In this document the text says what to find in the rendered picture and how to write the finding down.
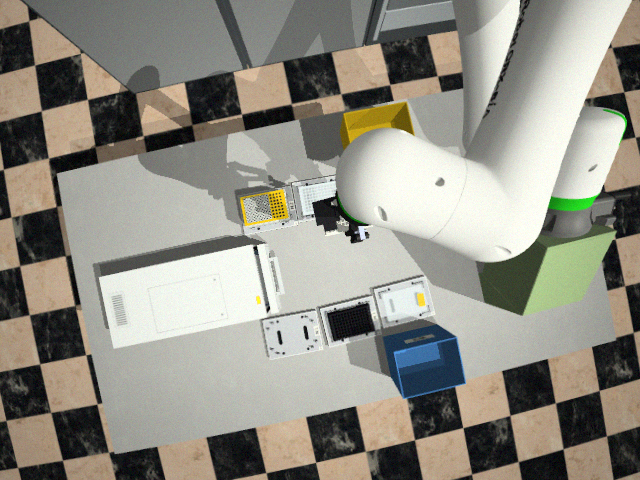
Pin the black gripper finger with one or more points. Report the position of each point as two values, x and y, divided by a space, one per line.
357 234

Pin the yellow open-top bin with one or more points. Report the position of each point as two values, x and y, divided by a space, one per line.
358 122

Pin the blue open-top box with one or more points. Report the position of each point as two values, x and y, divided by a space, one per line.
434 367

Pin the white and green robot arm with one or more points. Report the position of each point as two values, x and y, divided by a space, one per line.
490 205

